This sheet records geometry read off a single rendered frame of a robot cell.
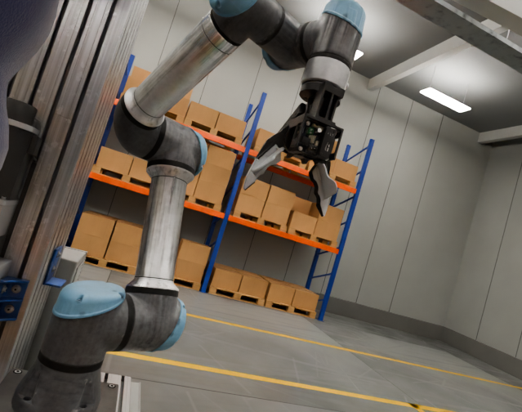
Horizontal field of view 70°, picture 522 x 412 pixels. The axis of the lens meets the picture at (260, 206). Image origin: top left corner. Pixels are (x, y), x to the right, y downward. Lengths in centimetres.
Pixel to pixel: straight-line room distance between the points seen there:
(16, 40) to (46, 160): 72
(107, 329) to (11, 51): 62
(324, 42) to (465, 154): 1202
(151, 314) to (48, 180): 37
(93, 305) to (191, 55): 48
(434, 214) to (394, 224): 135
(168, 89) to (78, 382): 57
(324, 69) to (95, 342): 63
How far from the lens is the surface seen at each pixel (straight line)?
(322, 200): 66
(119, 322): 80
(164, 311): 85
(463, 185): 1254
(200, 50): 72
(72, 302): 77
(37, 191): 94
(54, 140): 94
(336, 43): 66
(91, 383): 83
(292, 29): 72
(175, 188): 90
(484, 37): 577
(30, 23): 23
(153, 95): 80
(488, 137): 1277
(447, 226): 1215
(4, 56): 23
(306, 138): 59
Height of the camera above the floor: 146
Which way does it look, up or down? 4 degrees up
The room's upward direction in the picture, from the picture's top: 17 degrees clockwise
